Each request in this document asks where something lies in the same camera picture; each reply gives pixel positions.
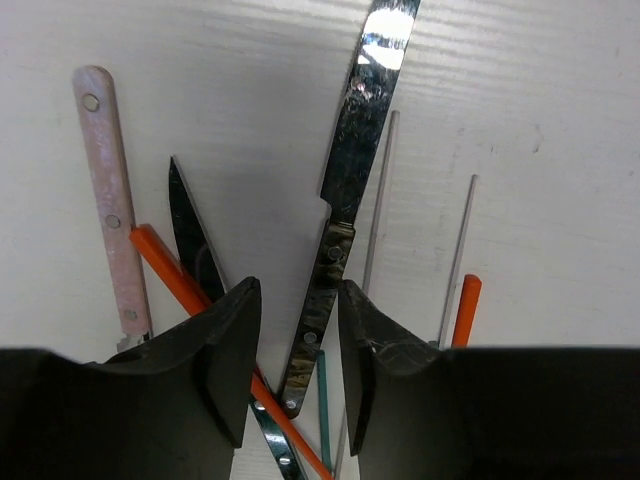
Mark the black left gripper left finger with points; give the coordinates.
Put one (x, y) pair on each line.
(172, 408)

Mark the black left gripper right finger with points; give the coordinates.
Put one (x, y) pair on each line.
(418, 412)

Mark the green handle knife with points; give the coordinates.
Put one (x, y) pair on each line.
(199, 260)

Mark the pink handle knife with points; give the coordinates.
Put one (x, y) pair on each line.
(96, 102)

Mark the dark marbled handle knife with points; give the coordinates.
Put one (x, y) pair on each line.
(363, 109)

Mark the teal chopstick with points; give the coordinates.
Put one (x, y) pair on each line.
(323, 403)

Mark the orange chopstick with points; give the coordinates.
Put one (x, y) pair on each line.
(468, 302)
(193, 300)

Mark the white chopstick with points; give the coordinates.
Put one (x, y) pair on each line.
(377, 233)
(457, 259)

